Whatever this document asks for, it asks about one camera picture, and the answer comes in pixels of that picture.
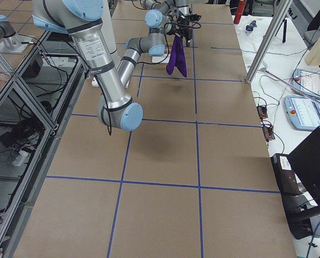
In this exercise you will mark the purple towel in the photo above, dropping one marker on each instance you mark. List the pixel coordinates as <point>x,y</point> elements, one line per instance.
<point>177,57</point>

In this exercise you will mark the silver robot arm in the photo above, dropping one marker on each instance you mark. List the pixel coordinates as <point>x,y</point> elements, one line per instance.
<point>83,21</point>
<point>165,7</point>

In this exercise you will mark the red bottle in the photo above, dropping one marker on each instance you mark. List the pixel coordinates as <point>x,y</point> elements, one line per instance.
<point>239,11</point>

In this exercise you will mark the upper teach pendant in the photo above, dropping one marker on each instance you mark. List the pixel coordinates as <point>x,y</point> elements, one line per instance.
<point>307,81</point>

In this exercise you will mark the teach pendant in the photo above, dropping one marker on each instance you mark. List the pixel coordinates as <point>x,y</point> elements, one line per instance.
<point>303,113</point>
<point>307,81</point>

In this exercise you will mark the lower teach pendant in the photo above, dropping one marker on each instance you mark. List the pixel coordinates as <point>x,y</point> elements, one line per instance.
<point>303,113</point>

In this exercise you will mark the brown paper table cover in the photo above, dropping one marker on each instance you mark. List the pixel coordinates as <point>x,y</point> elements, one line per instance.
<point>194,180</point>

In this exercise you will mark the black monitor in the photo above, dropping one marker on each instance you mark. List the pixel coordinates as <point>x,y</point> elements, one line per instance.
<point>305,162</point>

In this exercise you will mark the black computer box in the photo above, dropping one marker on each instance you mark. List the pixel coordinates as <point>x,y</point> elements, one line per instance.
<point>285,176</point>

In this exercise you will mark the grey aluminium frame post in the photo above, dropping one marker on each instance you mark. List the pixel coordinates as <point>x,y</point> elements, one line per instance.
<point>274,25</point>

